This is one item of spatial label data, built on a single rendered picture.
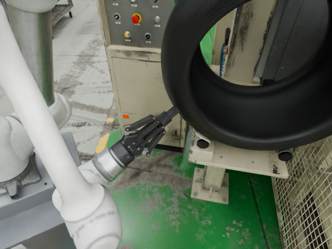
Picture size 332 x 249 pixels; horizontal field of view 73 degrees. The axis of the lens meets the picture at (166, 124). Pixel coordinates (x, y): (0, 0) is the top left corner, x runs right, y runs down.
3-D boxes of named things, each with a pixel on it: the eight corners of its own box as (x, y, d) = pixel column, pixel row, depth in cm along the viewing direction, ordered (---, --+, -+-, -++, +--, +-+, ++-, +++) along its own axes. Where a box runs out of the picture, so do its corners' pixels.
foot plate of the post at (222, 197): (194, 168, 182) (195, 165, 180) (228, 173, 178) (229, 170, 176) (190, 197, 163) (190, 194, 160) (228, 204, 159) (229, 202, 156)
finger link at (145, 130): (130, 141, 70) (127, 138, 69) (157, 118, 71) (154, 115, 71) (134, 146, 67) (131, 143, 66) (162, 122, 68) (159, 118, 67)
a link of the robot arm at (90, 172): (108, 170, 74) (120, 195, 64) (70, 202, 72) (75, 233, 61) (87, 150, 68) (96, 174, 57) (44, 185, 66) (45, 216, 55)
